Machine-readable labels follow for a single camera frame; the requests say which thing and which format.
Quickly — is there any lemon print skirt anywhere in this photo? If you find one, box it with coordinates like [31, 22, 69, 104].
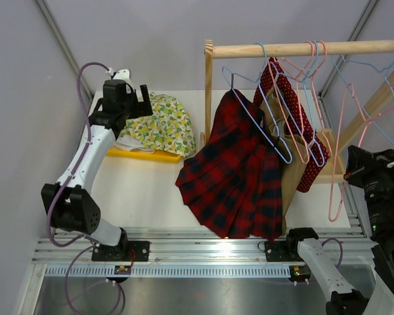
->
[119, 93, 196, 158]

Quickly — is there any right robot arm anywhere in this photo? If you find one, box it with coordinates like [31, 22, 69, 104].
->
[264, 145, 394, 314]

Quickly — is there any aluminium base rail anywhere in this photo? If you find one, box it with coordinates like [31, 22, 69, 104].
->
[31, 229, 390, 280]

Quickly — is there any yellow plastic tray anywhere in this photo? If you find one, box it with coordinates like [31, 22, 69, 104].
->
[106, 148, 181, 163]

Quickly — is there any wooden rack left post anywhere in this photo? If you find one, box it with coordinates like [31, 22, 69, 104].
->
[200, 39, 213, 146]

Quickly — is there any tan brown skirt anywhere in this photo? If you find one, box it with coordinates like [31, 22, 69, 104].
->
[260, 97, 307, 234]

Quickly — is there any red black plaid skirt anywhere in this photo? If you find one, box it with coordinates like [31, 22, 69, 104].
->
[175, 90, 282, 241]

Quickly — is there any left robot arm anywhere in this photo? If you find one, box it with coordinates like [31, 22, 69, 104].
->
[41, 79, 153, 263]

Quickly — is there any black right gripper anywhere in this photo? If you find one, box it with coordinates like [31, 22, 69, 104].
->
[344, 144, 394, 236]

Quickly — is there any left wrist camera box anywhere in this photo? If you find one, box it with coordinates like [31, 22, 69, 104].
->
[106, 68, 133, 86]

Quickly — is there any pink hanger with lemon skirt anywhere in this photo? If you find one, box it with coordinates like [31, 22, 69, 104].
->
[328, 83, 394, 222]

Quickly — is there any wooden rack rod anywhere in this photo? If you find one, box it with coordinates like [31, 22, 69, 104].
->
[212, 39, 394, 59]

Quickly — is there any blue hanger with plaid skirt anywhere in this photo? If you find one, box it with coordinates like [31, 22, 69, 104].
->
[221, 42, 293, 164]

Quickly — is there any red white polka-dot skirt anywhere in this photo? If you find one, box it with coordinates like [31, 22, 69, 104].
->
[253, 57, 329, 193]

